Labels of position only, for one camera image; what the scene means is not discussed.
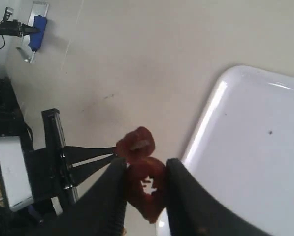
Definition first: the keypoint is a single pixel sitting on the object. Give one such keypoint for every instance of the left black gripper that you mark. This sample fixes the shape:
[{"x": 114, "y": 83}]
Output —
[{"x": 47, "y": 168}]

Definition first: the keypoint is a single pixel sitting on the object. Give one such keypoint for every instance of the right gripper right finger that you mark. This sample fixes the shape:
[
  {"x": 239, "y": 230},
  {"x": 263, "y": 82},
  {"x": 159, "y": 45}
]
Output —
[{"x": 192, "y": 211}]

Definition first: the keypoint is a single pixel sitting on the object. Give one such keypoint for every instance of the white plastic tray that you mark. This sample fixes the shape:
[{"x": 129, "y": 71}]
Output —
[{"x": 242, "y": 149}]

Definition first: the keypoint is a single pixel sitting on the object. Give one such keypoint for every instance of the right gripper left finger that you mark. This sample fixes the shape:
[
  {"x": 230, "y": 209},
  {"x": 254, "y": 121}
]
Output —
[{"x": 99, "y": 212}]

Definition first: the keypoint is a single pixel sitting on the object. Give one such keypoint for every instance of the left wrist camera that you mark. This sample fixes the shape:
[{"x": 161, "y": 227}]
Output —
[{"x": 14, "y": 174}]

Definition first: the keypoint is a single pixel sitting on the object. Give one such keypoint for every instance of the dark brown round object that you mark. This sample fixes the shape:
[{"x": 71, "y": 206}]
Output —
[{"x": 145, "y": 187}]

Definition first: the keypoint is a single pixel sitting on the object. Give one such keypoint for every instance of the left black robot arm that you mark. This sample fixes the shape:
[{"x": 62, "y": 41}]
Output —
[{"x": 12, "y": 124}]

